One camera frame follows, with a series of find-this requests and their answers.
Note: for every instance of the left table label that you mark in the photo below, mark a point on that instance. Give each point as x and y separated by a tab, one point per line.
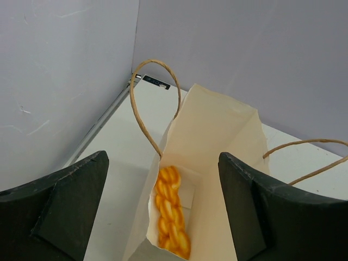
156	82

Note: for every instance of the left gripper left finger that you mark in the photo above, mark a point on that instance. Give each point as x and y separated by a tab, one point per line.
51	218

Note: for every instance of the small braided bread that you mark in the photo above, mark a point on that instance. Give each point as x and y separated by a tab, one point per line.
172	235

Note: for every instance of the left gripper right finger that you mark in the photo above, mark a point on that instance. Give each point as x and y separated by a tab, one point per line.
270	220

